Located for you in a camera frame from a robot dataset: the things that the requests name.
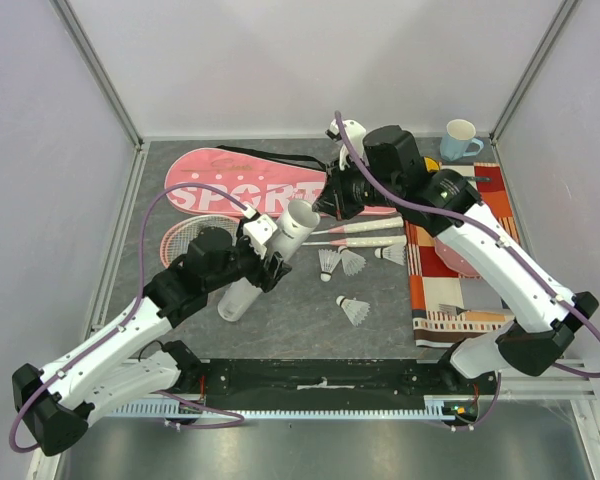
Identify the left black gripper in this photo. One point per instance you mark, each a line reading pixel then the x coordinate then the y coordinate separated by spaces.
pixel 261 277

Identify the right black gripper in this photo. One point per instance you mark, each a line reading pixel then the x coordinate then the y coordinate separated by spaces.
pixel 334 188

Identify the white shuttlecock tube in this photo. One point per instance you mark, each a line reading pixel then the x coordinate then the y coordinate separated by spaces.
pixel 275 242

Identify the white shuttlecock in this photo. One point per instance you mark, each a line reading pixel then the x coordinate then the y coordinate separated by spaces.
pixel 394 253
pixel 329 259
pixel 356 311
pixel 352 263

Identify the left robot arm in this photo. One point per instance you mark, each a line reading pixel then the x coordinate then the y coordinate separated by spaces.
pixel 60 401

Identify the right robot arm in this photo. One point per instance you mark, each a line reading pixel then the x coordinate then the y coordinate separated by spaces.
pixel 384 168

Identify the pink badminton racket upper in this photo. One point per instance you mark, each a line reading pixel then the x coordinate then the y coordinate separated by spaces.
pixel 176 239

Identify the pink badminton racket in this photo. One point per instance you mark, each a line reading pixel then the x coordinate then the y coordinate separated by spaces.
pixel 361 242
pixel 176 239

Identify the pink badminton racket lower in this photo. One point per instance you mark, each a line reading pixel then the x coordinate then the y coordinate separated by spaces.
pixel 361 242

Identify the pink racket bag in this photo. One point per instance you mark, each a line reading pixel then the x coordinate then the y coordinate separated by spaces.
pixel 266 185

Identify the yellow mug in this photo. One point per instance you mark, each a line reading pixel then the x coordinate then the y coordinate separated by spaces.
pixel 431 165

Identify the pink dotted plate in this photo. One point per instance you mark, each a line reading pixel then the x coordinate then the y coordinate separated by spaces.
pixel 454 261

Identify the light blue mug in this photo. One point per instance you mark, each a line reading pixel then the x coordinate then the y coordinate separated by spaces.
pixel 460 141

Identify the orange patchwork cloth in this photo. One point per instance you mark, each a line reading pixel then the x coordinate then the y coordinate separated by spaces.
pixel 447 308

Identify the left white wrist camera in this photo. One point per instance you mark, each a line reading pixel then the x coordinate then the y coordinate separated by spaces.
pixel 260 229

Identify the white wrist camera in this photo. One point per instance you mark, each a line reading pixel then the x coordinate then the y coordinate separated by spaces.
pixel 260 229
pixel 356 134

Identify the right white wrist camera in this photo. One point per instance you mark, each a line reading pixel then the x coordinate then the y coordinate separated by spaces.
pixel 356 134

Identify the white cable duct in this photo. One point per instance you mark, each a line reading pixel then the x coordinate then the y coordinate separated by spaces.
pixel 162 407

